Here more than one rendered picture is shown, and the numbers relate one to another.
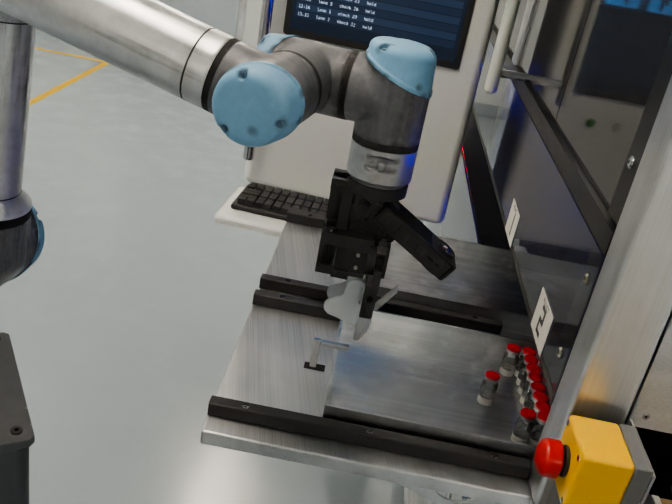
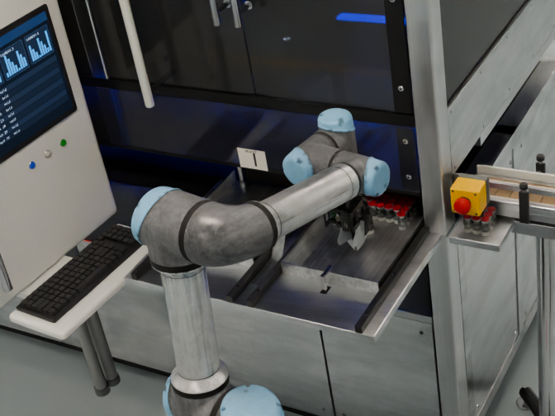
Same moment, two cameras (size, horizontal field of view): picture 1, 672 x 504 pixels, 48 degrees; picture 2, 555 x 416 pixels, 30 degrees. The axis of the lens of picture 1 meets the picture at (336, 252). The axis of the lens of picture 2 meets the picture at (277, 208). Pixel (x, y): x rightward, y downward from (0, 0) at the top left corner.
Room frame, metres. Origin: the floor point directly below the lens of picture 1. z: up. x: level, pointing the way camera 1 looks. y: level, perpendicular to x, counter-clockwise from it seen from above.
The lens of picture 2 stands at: (-0.12, 1.66, 2.40)
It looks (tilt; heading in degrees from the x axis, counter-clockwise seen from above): 33 degrees down; 304
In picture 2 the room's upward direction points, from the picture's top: 10 degrees counter-clockwise
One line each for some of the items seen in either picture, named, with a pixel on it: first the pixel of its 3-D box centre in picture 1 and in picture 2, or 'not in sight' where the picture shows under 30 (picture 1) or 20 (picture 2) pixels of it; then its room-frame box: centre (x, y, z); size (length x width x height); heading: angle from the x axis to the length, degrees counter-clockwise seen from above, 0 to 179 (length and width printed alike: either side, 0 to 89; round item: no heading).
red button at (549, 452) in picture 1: (554, 458); (462, 205); (0.64, -0.26, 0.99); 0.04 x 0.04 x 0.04; 89
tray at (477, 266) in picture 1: (444, 274); (243, 215); (1.23, -0.20, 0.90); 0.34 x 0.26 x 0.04; 89
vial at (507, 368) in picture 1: (510, 360); not in sight; (0.97, -0.28, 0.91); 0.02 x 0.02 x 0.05
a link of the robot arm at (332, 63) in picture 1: (302, 77); (315, 162); (0.82, 0.07, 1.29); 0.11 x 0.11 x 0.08; 79
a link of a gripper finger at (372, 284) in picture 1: (371, 283); (361, 217); (0.80, -0.05, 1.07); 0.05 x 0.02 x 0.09; 179
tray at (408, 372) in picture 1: (453, 383); (359, 238); (0.89, -0.19, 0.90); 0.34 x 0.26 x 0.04; 89
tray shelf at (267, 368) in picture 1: (401, 327); (288, 250); (1.06, -0.13, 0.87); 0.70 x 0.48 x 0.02; 179
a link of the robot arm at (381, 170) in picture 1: (380, 163); not in sight; (0.82, -0.03, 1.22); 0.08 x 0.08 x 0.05
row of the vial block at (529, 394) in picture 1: (532, 394); (377, 210); (0.89, -0.30, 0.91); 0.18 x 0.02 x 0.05; 179
